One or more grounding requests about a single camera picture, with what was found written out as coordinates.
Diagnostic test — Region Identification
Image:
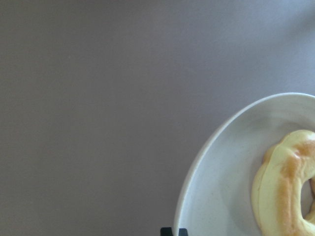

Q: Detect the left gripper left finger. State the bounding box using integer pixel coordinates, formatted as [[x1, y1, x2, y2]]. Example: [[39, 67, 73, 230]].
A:
[[160, 227, 172, 236]]

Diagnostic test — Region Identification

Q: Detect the yellow glazed donut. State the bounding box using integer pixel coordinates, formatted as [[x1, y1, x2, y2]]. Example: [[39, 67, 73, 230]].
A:
[[251, 130, 315, 236]]

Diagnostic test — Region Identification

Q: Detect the white round plate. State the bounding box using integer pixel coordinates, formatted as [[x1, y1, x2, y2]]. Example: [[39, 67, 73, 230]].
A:
[[172, 93, 315, 236]]

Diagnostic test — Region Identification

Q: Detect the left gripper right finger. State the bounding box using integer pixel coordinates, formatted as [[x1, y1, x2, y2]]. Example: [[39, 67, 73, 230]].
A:
[[178, 228, 188, 236]]

